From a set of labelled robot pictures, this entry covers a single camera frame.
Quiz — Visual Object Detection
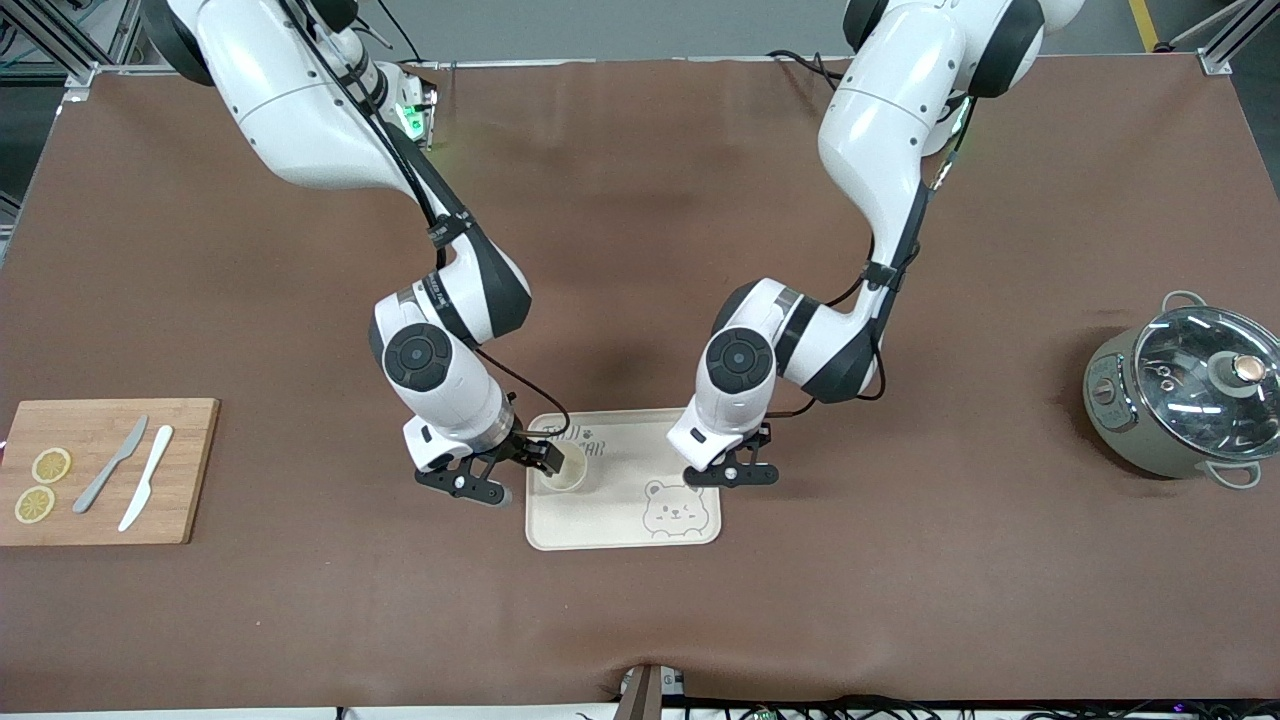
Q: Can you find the brown table cover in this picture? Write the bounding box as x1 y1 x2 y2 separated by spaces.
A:
0 55 1280 713

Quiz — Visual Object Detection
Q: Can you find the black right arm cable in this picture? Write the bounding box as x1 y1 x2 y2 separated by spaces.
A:
280 0 573 446

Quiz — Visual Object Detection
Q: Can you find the aluminium frame profile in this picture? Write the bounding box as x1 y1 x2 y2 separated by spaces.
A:
1165 0 1280 76
0 0 151 101

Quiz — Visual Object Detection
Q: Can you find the glass pot lid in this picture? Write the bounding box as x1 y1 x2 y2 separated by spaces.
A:
1135 305 1280 466

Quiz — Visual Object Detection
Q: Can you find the black left base cable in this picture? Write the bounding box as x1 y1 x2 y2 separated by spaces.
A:
768 48 851 91

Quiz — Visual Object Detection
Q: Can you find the bamboo cutting board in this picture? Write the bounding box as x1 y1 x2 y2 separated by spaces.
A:
0 398 221 547

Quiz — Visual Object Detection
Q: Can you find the cream bear print tray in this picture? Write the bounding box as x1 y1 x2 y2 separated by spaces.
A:
525 407 721 552

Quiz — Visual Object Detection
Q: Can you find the white plastic knife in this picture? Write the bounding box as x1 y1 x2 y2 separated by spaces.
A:
118 425 174 533

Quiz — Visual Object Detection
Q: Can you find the grey plastic knife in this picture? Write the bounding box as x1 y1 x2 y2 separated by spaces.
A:
72 415 149 515

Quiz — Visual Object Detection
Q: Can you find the metal table edge clamp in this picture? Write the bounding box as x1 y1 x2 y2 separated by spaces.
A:
620 663 687 720

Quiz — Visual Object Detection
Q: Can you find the white IKEA cup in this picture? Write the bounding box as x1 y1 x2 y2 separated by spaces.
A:
540 448 589 493

